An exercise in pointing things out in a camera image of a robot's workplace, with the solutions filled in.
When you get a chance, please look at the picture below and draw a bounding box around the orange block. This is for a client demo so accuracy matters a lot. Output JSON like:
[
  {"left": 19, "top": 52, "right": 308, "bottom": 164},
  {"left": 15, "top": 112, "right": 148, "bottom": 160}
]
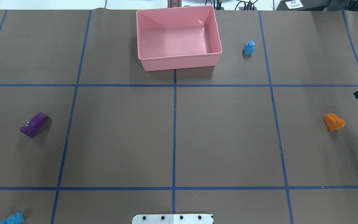
[{"left": 323, "top": 113, "right": 346, "bottom": 132}]

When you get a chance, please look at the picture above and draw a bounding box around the small blue block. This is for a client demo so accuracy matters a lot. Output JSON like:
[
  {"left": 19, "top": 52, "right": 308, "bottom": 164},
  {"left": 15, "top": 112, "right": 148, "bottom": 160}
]
[{"left": 243, "top": 41, "right": 255, "bottom": 55}]

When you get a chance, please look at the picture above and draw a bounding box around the purple block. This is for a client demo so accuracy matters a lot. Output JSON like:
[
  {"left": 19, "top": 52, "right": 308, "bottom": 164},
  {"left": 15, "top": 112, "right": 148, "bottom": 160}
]
[{"left": 20, "top": 112, "right": 50, "bottom": 138}]

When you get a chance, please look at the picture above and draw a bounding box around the pink plastic box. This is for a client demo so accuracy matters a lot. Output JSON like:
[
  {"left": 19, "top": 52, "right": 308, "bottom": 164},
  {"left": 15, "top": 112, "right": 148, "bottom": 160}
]
[{"left": 135, "top": 5, "right": 223, "bottom": 71}]

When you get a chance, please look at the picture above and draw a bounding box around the long blue block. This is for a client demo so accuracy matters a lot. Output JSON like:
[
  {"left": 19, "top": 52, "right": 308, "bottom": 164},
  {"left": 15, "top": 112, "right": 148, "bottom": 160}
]
[{"left": 0, "top": 212, "right": 24, "bottom": 224}]

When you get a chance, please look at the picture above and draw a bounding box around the white camera stand base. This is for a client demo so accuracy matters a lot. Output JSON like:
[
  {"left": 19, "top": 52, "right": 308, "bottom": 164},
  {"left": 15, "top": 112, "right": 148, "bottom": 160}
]
[{"left": 132, "top": 213, "right": 214, "bottom": 224}]

